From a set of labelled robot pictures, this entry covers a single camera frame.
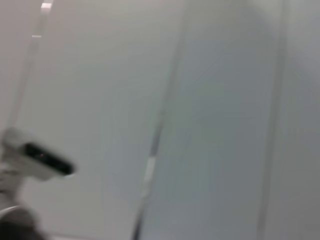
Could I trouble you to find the grey ceramic coffee cup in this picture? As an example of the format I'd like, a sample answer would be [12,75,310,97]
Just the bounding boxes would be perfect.
[0,206,51,240]

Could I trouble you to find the white black wrist camera box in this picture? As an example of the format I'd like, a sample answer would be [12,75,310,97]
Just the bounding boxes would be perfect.
[1,127,76,181]

